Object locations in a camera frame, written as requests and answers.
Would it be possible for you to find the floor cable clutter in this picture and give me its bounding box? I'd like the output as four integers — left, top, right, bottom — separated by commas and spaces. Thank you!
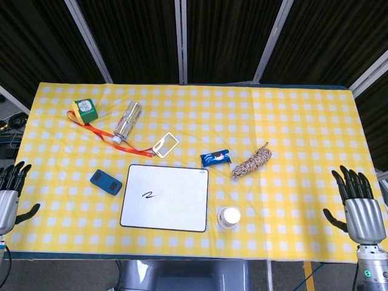
0, 93, 28, 160

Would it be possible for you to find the braided rope bundle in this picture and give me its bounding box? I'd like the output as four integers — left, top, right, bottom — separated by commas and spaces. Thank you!
232, 142, 273, 179

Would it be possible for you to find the black pleated screen panel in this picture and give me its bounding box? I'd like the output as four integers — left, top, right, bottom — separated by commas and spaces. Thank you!
260, 0, 388, 89
77, 0, 180, 84
0, 0, 105, 107
186, 0, 285, 84
354, 74, 388, 172

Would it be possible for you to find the small white whiteboard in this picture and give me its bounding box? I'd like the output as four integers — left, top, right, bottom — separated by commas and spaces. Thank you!
119, 164, 210, 233

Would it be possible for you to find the grey robot torso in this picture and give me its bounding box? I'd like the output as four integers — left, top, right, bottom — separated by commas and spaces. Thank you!
116, 259, 253, 291

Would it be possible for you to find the green yellow box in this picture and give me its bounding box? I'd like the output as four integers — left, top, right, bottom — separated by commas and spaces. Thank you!
71, 98, 99, 125

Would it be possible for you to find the dark blue whiteboard eraser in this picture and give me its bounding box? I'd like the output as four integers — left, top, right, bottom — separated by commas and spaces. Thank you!
89, 169, 123, 197

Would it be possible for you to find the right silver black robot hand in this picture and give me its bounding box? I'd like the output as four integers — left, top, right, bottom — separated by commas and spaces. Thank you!
323, 165, 383, 244

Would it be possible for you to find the white floral paper cup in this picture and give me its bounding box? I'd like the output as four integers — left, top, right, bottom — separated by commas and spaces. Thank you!
216, 206, 242, 230

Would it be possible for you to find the blue cookie packet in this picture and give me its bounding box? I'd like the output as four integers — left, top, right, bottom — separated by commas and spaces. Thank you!
199, 149, 232, 167

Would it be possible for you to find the clear plastic bottle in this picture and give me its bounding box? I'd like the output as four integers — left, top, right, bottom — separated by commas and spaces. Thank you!
112, 101, 143, 145

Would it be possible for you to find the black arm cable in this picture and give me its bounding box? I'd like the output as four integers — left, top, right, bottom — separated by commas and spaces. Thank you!
2, 246, 13, 291

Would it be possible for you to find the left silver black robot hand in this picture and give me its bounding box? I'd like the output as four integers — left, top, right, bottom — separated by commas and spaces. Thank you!
0, 161, 41, 236

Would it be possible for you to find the orange lanyard strap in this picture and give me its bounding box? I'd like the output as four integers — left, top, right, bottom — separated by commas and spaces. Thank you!
66, 110, 156, 158

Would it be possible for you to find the yellow white checkered tablecloth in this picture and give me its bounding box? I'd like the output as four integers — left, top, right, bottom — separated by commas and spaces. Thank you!
5, 81, 383, 264

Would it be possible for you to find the grey metal partition post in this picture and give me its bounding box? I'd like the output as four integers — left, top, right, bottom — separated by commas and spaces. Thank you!
348, 50, 388, 98
64, 0, 113, 84
252, 0, 292, 83
0, 84, 31, 115
174, 0, 189, 85

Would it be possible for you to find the clear white-framed badge holder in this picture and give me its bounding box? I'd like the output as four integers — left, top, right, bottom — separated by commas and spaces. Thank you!
152, 132, 179, 158

